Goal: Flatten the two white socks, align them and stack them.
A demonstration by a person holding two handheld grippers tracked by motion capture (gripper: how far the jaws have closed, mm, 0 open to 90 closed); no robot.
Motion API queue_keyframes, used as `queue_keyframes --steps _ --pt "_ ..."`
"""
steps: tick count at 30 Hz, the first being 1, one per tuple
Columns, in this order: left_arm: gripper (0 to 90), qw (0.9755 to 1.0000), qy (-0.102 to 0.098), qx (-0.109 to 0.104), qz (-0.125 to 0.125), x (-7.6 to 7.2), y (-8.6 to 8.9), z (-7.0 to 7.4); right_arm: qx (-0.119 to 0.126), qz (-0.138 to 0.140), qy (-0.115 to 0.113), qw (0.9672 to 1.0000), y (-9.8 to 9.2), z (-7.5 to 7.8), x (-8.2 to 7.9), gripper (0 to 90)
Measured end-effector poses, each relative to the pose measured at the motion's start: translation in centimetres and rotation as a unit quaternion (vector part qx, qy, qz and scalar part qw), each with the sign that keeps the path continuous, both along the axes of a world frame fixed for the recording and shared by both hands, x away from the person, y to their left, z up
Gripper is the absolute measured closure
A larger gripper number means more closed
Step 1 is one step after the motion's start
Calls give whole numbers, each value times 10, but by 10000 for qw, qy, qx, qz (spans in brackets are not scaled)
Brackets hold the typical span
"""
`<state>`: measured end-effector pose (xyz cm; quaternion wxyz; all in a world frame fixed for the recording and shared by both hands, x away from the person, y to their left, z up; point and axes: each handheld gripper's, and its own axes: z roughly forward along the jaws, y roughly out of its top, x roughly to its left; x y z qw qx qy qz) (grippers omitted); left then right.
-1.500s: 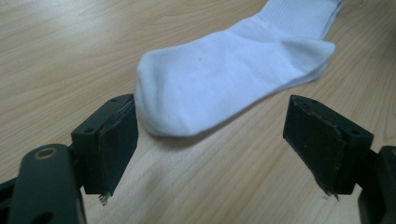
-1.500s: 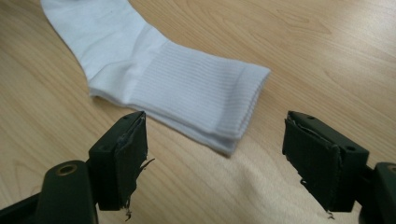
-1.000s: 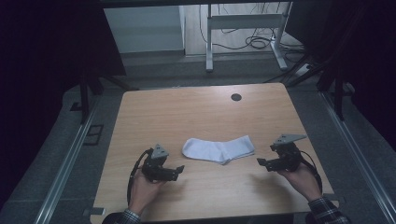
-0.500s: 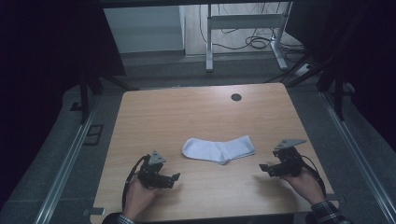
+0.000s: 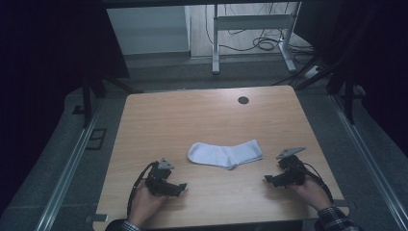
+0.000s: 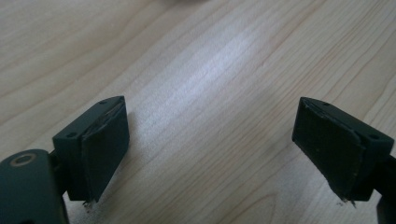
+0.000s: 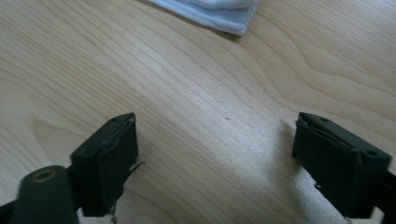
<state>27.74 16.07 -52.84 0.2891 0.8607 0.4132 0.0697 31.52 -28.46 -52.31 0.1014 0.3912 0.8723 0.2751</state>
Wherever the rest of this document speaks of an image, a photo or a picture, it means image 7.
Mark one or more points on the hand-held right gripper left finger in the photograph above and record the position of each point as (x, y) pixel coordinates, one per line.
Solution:
(106, 165)

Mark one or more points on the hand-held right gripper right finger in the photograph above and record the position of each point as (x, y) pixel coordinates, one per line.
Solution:
(336, 168)

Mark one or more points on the white sock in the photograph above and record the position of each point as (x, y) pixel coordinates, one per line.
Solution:
(218, 12)

